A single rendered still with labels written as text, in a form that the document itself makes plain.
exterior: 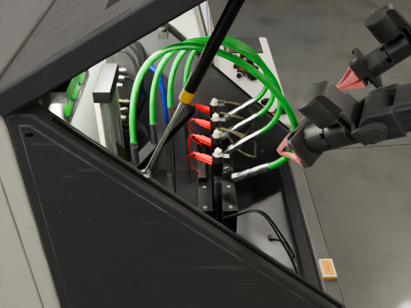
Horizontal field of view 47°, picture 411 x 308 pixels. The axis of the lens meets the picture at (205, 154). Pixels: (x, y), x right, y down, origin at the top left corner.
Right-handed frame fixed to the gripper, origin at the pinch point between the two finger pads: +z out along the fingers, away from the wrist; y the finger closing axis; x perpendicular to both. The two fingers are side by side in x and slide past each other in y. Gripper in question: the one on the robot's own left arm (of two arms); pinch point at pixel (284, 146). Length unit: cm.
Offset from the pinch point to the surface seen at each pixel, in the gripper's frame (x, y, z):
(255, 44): -13, -78, 79
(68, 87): -34.5, 29.5, -4.1
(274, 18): 1, -306, 294
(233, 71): -11, -53, 69
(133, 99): -26.6, 11.5, 18.1
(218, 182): 2.3, 4.3, 25.2
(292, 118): -5.2, -0.6, -6.6
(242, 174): 0.7, 6.1, 10.1
